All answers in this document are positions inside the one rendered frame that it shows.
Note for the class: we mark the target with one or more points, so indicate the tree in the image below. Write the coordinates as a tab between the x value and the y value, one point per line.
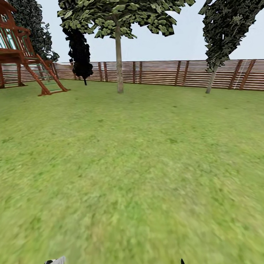
29	15
226	22
114	17
79	53

